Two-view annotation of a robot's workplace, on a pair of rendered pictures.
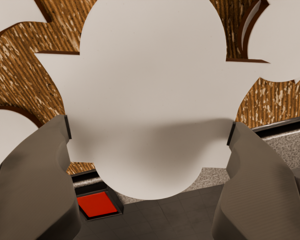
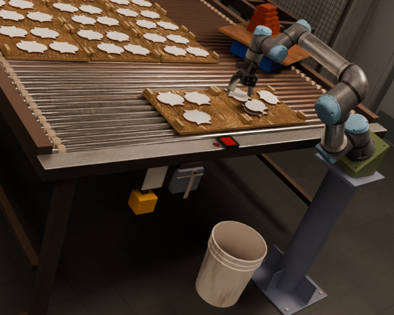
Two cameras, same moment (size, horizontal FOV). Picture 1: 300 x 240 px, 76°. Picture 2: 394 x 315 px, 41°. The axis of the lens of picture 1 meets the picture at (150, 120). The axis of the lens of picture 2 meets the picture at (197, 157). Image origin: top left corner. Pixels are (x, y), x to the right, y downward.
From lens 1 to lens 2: 2.58 m
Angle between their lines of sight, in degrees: 87
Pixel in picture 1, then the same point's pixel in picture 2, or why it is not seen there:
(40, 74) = (207, 110)
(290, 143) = (276, 134)
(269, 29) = (247, 105)
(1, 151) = (200, 118)
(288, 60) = (254, 108)
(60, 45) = (211, 108)
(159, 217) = not seen: outside the picture
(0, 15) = (202, 102)
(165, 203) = not seen: outside the picture
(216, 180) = (264, 142)
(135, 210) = not seen: outside the picture
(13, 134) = (203, 115)
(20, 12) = (206, 102)
